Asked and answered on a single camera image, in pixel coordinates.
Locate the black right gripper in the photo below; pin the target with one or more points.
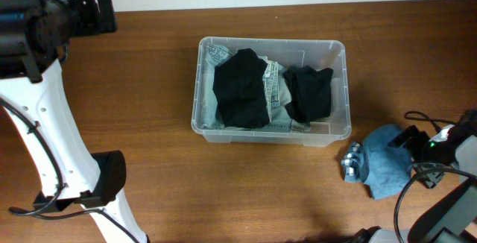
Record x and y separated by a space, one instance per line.
409 141

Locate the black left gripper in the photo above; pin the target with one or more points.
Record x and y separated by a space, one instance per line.
85 2

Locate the blue cloth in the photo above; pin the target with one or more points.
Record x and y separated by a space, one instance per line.
385 169

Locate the black garment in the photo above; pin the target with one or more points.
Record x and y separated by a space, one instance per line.
240 91
311 94

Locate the light blue jeans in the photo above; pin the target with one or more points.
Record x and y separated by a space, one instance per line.
276 93

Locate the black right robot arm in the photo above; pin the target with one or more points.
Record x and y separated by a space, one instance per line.
448 219

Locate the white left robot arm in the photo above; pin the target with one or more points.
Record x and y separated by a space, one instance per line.
35 37

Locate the clear plastic storage bin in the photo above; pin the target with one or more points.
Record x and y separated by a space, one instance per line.
319 54

